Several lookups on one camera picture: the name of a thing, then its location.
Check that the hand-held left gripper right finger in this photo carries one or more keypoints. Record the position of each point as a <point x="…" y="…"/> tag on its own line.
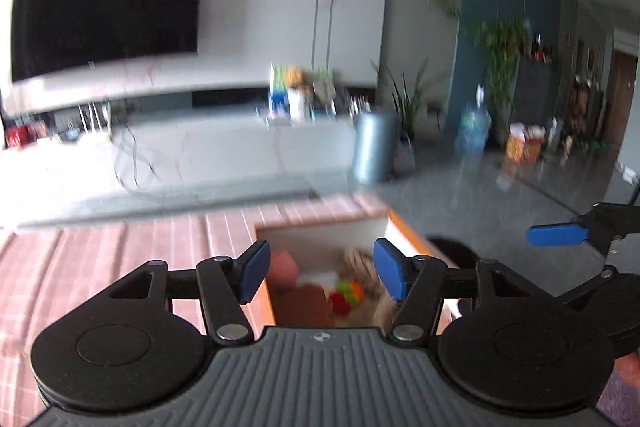
<point x="390" y="269"/>

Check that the brown fabric item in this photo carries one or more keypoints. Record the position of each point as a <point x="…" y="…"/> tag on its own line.
<point x="306" y="306"/>

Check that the white router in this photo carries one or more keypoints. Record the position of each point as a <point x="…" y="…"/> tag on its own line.
<point x="94" y="132"/>

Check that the blue water bottle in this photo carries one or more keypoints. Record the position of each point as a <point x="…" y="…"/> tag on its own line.
<point x="474" y="127"/>

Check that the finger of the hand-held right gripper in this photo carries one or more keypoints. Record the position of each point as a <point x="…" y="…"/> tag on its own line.
<point x="555" y="234"/>
<point x="607" y="279"/>

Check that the grey trash can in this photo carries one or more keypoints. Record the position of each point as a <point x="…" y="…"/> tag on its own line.
<point x="375" y="147"/>

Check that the wooden door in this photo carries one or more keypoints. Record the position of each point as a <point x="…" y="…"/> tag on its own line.
<point x="622" y="97"/>

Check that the red gift box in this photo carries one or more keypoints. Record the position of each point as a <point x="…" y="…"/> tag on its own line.
<point x="16" y="138"/>

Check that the long-leaf potted plant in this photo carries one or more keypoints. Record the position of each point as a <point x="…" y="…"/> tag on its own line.
<point x="407" y="102"/>

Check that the tall leafy plant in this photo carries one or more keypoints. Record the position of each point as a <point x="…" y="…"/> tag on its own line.
<point x="500" y="57"/>

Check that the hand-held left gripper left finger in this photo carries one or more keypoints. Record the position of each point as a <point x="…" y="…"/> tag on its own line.
<point x="252" y="269"/>

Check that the white towel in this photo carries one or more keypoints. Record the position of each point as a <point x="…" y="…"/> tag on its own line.
<point x="320" y="279"/>

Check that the white marble media console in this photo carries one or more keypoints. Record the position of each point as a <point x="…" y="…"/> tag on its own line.
<point x="225" y="152"/>

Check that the black cabinet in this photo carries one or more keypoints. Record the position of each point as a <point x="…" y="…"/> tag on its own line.
<point x="540" y="97"/>

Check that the black wall television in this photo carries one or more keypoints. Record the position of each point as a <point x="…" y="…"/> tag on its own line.
<point x="105" y="7"/>

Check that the white ribbed pot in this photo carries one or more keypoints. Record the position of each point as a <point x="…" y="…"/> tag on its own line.
<point x="300" y="104"/>

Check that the pink checked tablecloth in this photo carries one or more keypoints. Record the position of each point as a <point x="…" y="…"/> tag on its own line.
<point x="75" y="257"/>

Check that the pink plush item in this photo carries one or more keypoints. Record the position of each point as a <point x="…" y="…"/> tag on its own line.
<point x="282" y="269"/>

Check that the purple knitted clothing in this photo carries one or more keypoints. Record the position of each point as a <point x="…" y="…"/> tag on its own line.
<point x="620" y="402"/>

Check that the orange crochet toy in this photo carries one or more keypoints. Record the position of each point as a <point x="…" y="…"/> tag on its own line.
<point x="348" y="294"/>

